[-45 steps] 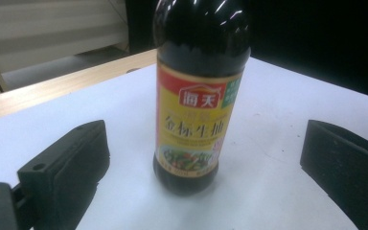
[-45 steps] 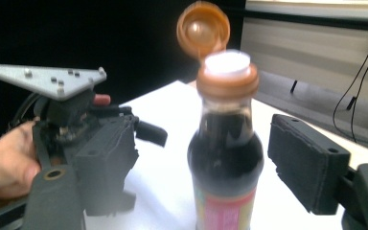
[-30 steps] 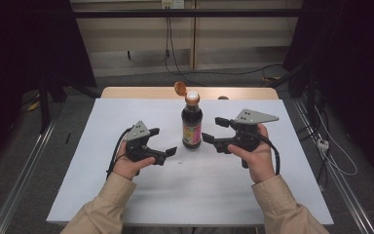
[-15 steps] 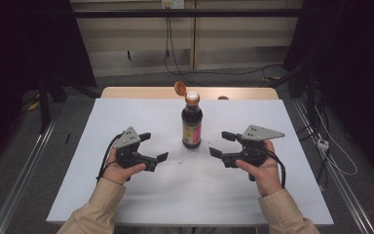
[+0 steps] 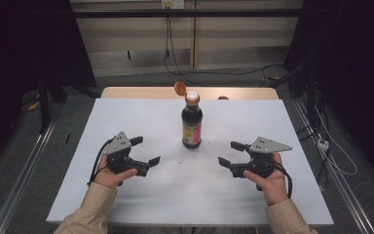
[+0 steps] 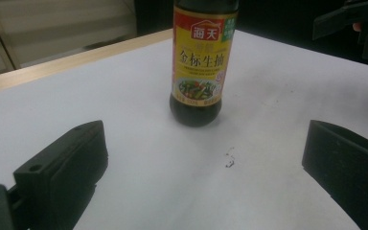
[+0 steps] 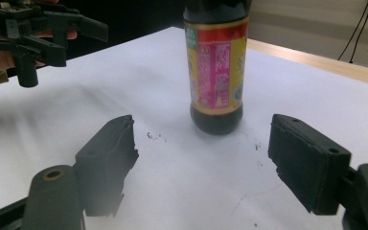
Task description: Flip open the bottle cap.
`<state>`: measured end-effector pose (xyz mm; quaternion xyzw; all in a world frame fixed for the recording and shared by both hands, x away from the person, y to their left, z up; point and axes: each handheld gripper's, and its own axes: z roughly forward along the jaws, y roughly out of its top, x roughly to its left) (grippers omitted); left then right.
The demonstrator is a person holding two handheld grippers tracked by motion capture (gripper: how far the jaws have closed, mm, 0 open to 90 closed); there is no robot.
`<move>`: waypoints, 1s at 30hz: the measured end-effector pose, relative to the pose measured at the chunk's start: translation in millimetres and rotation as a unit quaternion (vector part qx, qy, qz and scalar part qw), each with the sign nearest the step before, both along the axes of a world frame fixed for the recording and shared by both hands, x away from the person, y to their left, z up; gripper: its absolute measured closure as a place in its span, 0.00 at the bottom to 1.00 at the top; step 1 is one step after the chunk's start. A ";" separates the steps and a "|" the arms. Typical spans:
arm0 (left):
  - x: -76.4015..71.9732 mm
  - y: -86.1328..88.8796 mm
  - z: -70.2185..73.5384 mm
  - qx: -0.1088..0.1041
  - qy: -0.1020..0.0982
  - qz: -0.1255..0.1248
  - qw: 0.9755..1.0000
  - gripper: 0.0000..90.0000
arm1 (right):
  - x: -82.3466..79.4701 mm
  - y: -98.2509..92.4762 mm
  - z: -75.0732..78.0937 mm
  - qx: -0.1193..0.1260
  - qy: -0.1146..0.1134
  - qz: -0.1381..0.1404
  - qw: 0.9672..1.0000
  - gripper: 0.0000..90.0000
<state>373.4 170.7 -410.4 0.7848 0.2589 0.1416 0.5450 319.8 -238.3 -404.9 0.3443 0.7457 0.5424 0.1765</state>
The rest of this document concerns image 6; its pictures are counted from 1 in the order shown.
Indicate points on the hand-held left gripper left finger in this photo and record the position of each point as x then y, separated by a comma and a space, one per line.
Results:
60, 172

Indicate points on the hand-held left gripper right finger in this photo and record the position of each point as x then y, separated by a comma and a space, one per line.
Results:
348, 166

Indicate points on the dark soy sauce bottle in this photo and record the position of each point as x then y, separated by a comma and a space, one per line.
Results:
201, 57

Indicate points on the wooden table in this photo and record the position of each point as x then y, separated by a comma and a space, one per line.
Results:
60, 65

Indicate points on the white table board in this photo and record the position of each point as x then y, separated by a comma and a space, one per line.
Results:
172, 191

